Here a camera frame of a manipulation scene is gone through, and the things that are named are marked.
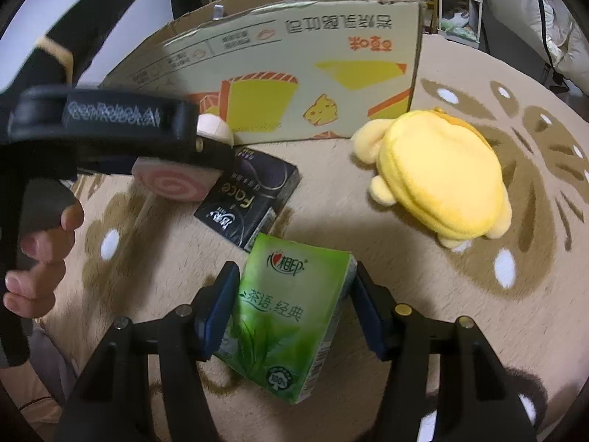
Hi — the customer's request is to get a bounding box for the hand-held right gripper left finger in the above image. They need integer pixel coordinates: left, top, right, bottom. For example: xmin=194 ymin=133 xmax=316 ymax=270
xmin=55 ymin=261 xmax=242 ymax=442

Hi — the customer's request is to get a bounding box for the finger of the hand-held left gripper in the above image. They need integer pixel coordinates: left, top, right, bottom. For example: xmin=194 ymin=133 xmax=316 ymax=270
xmin=77 ymin=155 xmax=139 ymax=176
xmin=191 ymin=136 xmax=236 ymax=173

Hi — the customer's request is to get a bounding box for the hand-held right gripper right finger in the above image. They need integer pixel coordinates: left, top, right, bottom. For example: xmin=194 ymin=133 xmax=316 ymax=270
xmin=352 ymin=262 xmax=539 ymax=442

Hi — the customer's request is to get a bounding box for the pink swiss roll plush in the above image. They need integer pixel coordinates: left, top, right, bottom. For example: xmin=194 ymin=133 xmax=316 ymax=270
xmin=133 ymin=113 xmax=234 ymax=203

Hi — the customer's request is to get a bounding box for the green tissue pack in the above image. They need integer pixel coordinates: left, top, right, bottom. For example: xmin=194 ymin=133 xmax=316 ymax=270
xmin=214 ymin=232 xmax=357 ymax=406

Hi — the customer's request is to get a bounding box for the printed cardboard box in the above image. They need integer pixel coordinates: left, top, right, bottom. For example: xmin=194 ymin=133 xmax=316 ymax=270
xmin=99 ymin=0 xmax=426 ymax=145

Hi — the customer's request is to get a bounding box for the person's left hand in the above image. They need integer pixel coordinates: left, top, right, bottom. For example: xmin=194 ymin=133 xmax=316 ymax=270
xmin=2 ymin=201 xmax=86 ymax=318

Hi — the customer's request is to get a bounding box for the black tissue pack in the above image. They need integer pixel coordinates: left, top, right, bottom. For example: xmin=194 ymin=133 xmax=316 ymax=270
xmin=194 ymin=145 xmax=303 ymax=253

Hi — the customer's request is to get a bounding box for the black cloth with tan band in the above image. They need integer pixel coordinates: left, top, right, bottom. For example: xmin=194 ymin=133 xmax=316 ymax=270
xmin=0 ymin=0 xmax=140 ymax=97

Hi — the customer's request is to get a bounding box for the beige patterned blanket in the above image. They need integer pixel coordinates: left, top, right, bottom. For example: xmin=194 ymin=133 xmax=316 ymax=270
xmin=28 ymin=32 xmax=589 ymax=442

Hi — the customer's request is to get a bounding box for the yellow plush toy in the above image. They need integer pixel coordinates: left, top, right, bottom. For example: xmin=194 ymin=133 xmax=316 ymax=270
xmin=352 ymin=108 xmax=512 ymax=252

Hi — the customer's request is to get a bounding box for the person's pink clothing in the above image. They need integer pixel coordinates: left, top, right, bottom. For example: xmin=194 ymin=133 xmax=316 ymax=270
xmin=0 ymin=327 xmax=70 ymax=424

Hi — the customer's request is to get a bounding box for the white plush toy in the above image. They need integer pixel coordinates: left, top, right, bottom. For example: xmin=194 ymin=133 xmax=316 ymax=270
xmin=439 ymin=7 xmax=470 ymax=33

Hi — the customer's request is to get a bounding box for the white metal cart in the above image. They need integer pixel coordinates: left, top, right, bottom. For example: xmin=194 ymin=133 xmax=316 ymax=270
xmin=435 ymin=0 xmax=486 ymax=51

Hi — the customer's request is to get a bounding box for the white folded duvet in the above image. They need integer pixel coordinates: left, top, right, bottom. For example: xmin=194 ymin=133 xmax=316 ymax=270
xmin=481 ymin=0 xmax=576 ymax=70

